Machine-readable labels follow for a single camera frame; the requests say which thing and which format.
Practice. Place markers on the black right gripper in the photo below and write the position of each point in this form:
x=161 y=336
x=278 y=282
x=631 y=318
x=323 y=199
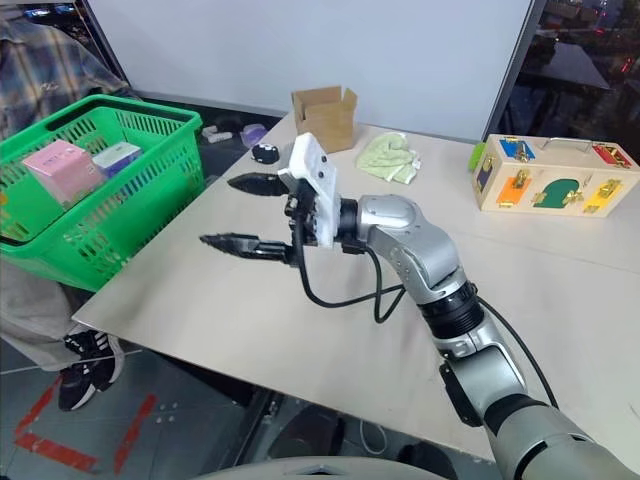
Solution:
x=306 y=220

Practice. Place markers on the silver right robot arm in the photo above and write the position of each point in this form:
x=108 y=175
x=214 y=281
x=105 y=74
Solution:
x=425 y=240

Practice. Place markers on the green plastic basket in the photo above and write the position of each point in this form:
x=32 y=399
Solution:
x=150 y=200

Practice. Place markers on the black round object white dots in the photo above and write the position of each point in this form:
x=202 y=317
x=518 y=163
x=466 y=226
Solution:
x=264 y=153

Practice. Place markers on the small purple package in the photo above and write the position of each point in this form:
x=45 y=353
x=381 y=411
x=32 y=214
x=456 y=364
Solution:
x=252 y=134

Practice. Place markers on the small white object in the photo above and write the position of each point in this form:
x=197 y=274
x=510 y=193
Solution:
x=215 y=134

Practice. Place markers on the open brown cardboard box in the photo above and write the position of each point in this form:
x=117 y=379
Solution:
x=330 y=125

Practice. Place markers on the white and purple carton box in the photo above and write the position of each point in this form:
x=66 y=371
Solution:
x=117 y=157

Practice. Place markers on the light green cloth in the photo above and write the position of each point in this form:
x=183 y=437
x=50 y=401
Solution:
x=387 y=155

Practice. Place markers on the large white panel board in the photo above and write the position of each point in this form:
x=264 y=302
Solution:
x=300 y=50

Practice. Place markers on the pink carton box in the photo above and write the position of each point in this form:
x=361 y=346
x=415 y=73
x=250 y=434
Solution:
x=60 y=170

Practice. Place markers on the black and white sneaker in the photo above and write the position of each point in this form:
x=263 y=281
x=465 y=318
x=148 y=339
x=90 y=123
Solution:
x=85 y=370

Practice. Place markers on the small green plastic object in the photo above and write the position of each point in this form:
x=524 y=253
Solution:
x=477 y=157

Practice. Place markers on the person in plaid shirt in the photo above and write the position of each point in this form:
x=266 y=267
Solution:
x=45 y=65

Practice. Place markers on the grey rounded robot torso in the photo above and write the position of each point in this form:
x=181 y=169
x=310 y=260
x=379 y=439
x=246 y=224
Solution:
x=280 y=472

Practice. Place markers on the wooden latch puzzle box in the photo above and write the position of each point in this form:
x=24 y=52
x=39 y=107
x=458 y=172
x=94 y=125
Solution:
x=550 y=170

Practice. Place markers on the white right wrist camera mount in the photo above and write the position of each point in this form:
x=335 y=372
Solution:
x=316 y=165

